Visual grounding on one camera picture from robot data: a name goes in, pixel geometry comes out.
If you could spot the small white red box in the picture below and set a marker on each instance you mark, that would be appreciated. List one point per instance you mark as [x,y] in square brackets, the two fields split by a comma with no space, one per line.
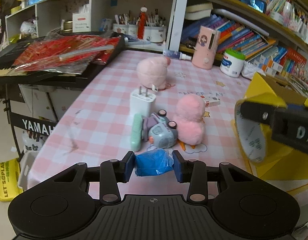
[209,102]

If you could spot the white pen holder pot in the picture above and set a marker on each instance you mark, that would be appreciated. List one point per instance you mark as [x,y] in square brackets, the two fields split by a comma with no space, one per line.
[155,34]

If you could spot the red tassel doll ornament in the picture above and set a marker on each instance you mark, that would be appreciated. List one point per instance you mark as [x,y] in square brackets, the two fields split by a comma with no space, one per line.
[142,22]

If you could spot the black Yamaha keyboard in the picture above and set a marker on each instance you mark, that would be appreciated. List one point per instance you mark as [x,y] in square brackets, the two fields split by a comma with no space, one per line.
[41,78]

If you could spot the pink plush duck toy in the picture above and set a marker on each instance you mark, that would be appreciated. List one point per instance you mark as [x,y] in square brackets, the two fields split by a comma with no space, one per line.
[188,115]

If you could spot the red foil decoration bag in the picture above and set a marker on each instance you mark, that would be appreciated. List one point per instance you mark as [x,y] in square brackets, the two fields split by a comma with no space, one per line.
[65,54]

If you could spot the yellow plastic bag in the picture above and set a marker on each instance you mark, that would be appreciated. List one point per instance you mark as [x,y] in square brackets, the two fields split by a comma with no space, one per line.
[9,175]

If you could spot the yellow cardboard box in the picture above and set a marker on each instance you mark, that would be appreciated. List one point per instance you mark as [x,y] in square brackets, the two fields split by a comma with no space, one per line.
[294,166]

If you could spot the black smartphone on shelf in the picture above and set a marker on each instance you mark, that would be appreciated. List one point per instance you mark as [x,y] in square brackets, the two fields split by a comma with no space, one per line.
[258,5]

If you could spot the white drinking straws box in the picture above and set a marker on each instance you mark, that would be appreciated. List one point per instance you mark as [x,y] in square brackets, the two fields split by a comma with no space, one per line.
[81,22]

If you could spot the grey blue toy camera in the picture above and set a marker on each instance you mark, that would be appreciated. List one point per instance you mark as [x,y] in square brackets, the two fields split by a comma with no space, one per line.
[159,131]

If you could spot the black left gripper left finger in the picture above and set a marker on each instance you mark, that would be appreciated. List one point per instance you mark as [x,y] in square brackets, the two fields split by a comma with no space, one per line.
[113,172]

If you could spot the white cubby shelf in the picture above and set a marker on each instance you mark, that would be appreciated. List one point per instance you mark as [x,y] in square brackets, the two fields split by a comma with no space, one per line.
[50,13]

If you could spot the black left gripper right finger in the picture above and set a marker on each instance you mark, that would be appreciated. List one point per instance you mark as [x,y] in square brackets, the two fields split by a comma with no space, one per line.
[192,172]

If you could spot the white wall charger plug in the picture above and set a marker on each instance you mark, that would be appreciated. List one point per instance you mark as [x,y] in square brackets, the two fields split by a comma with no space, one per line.
[142,102]

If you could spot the pink cylindrical humidifier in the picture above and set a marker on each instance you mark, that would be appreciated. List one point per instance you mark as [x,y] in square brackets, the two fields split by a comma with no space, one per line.
[206,47]

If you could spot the row of colourful books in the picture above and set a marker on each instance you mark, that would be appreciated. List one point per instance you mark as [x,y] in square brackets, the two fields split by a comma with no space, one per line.
[234,35]

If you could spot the pale pink plush toy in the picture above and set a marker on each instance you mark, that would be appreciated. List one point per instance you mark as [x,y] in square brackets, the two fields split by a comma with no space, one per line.
[152,72]

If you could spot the blue plastic bundle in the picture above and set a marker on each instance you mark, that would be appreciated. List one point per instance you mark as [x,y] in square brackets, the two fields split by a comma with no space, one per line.
[153,163]

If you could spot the white storage bin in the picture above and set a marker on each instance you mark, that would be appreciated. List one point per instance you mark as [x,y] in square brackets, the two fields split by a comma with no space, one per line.
[26,164]

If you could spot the white jar green lid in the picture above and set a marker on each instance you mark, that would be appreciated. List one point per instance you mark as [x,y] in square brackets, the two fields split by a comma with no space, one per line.
[232,63]

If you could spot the mint green hair brush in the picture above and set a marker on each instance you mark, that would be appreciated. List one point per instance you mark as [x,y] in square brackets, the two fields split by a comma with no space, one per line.
[136,133]

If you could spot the white quilted pouch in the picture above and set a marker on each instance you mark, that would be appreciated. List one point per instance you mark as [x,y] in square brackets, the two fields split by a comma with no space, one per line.
[249,70]

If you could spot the white spray bottle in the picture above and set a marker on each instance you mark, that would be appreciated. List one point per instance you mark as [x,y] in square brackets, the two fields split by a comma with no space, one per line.
[176,55]

